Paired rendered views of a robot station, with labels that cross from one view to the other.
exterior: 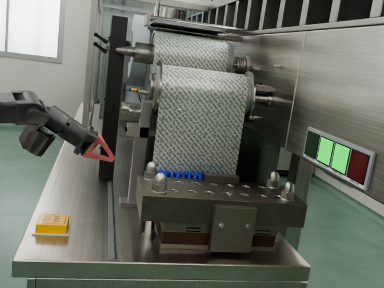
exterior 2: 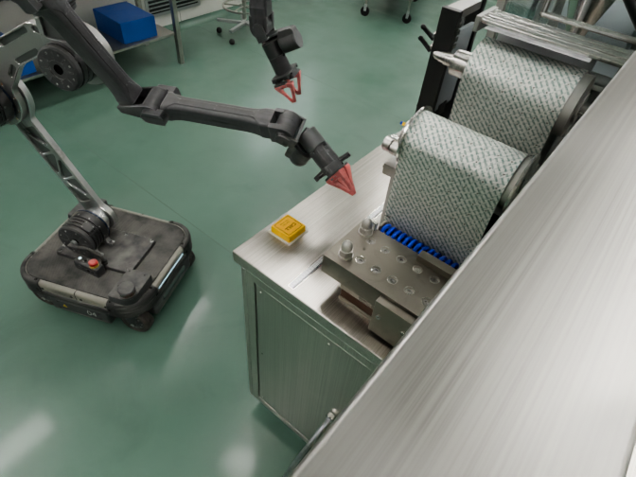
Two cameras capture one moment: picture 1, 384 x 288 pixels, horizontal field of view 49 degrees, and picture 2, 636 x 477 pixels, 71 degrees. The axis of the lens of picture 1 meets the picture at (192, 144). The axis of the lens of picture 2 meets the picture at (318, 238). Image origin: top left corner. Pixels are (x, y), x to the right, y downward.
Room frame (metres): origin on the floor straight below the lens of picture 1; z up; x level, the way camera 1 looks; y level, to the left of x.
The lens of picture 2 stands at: (0.40, -0.42, 1.80)
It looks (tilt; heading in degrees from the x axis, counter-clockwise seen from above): 45 degrees down; 48
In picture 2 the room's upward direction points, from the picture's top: 6 degrees clockwise
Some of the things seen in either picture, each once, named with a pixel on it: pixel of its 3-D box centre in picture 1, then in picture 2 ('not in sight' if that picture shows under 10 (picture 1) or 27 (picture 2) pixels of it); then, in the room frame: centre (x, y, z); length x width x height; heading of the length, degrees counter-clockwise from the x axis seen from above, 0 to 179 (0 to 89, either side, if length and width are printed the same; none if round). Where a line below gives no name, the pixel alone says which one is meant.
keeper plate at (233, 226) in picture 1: (232, 228); (391, 325); (0.93, -0.12, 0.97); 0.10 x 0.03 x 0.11; 103
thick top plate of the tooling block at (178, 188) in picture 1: (218, 200); (411, 288); (1.01, -0.08, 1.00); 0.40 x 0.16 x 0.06; 103
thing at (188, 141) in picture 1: (198, 146); (432, 219); (1.12, -0.02, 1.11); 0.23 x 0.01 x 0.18; 103
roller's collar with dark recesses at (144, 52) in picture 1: (144, 53); (465, 65); (1.39, 0.19, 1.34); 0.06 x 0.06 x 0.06; 13
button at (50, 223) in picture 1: (52, 223); (288, 228); (0.95, 0.31, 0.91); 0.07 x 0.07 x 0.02; 13
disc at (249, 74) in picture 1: (245, 97); (520, 185); (1.21, -0.13, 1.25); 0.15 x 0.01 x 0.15; 13
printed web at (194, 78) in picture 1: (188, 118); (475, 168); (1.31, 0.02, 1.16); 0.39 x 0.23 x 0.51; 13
